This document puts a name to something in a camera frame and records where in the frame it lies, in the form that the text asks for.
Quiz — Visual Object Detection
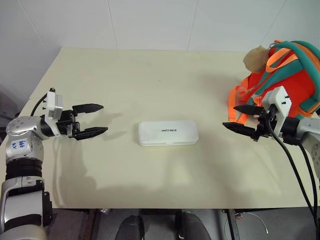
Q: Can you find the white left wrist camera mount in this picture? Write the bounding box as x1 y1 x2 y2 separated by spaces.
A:
42 87 65 120

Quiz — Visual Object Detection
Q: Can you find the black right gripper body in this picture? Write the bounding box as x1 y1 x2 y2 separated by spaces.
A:
252 104 279 144

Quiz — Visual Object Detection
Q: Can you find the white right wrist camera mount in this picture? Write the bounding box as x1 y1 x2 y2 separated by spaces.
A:
261 85 293 137

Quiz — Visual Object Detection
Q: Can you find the black table frame bar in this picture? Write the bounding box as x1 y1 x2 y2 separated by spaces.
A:
225 208 238 240

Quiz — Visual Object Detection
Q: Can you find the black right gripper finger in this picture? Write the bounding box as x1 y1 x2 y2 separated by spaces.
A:
222 121 260 141
232 104 265 117

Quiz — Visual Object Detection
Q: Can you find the orange and teal backpack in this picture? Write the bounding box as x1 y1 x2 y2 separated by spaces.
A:
227 39 320 124

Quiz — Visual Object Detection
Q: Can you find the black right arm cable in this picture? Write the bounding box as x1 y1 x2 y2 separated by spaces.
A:
266 117 318 222
297 142 320 215

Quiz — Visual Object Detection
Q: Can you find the thin white cable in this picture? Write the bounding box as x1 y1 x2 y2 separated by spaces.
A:
245 211 270 235

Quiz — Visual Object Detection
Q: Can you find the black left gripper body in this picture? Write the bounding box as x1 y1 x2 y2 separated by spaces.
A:
56 109 81 139

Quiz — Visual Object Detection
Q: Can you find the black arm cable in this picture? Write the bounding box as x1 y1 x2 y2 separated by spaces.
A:
30 95 49 117
297 142 320 215
266 117 318 222

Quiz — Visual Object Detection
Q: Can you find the dark rounded shape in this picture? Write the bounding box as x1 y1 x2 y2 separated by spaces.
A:
115 215 146 240
174 210 212 240

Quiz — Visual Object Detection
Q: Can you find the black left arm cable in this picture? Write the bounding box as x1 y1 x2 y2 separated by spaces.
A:
30 95 49 117

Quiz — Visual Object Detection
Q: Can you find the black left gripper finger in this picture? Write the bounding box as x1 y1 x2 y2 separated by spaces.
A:
72 102 105 116
74 126 109 142

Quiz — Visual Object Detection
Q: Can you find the beige plush pom-pom charm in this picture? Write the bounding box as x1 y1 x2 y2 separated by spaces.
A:
242 45 272 74

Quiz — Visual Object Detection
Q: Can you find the white rectangular case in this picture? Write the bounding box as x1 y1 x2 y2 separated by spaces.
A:
138 119 200 147

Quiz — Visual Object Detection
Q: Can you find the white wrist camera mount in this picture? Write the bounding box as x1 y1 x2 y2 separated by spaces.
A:
42 87 65 120
261 85 293 137

